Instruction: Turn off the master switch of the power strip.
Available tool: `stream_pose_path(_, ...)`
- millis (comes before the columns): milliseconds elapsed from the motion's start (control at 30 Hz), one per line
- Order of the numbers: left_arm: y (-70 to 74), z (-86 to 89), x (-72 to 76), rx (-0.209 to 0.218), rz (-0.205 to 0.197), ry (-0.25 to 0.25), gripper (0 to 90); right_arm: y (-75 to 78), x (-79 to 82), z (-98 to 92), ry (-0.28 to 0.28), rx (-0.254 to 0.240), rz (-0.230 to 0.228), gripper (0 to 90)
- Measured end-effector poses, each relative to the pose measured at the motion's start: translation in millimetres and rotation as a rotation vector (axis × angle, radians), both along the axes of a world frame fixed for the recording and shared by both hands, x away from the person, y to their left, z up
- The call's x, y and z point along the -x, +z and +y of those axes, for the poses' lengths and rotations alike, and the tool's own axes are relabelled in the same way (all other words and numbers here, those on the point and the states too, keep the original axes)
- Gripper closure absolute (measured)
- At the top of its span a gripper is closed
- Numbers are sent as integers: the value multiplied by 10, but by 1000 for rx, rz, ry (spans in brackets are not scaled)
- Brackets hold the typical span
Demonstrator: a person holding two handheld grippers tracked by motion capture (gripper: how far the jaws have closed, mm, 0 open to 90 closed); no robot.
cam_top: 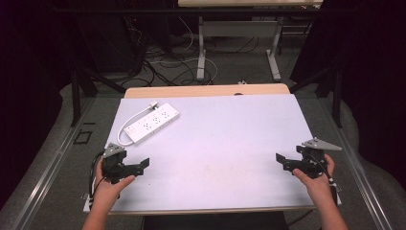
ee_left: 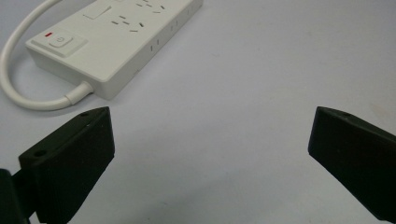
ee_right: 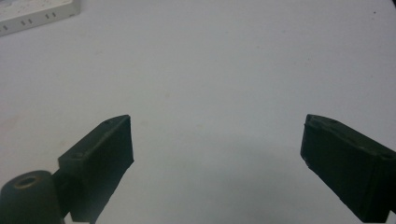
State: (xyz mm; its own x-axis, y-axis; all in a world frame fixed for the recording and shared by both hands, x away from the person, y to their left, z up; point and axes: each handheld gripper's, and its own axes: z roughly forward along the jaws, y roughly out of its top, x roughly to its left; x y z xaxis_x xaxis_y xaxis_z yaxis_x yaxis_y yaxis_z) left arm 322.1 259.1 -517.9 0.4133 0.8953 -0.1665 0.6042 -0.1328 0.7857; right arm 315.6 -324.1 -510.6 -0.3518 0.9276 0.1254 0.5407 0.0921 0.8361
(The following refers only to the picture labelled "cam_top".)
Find white floor cable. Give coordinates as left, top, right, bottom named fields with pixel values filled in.
left=148, top=15, right=220, bottom=86

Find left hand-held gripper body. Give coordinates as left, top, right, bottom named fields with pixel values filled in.
left=101, top=142, right=128, bottom=186

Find black metal stand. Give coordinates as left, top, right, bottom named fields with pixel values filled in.
left=287, top=61, right=345, bottom=129
left=69, top=61, right=127, bottom=127

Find thin black floor cable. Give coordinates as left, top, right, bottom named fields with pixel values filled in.
left=286, top=209, right=316, bottom=228

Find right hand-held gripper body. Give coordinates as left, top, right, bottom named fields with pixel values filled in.
left=295, top=137, right=344, bottom=180

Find white power strip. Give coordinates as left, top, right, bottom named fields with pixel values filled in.
left=124, top=102, right=181, bottom=146

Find dark curtain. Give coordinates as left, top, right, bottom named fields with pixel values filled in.
left=0, top=0, right=76, bottom=210
left=289, top=0, right=406, bottom=191

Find person's right hand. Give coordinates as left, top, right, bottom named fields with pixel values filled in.
left=291, top=153, right=336, bottom=205

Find metal floor rail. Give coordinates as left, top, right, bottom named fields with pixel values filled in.
left=318, top=96, right=395, bottom=230
left=11, top=96, right=98, bottom=230

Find desk with white legs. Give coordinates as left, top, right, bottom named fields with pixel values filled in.
left=177, top=0, right=325, bottom=82

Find person's left hand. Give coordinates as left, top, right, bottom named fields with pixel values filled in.
left=91, top=157, right=137, bottom=210

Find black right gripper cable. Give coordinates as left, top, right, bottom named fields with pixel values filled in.
left=314, top=155, right=342, bottom=206

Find white table mat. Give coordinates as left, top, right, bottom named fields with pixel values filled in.
left=82, top=93, right=343, bottom=215

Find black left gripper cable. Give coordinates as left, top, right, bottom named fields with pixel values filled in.
left=88, top=150, right=107, bottom=203

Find person's dark clothing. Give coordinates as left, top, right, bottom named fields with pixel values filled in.
left=143, top=210, right=291, bottom=230

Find wooden table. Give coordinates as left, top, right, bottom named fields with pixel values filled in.
left=82, top=82, right=343, bottom=216

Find black horizontal frame bar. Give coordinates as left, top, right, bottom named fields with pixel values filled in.
left=52, top=7, right=322, bottom=17

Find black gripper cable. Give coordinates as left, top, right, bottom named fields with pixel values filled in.
left=88, top=150, right=107, bottom=203
left=314, top=155, right=342, bottom=206

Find white power strip cable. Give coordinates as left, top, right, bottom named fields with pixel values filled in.
left=116, top=106, right=153, bottom=148

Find bundle of black floor cables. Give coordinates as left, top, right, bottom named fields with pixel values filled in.
left=120, top=17, right=221, bottom=88

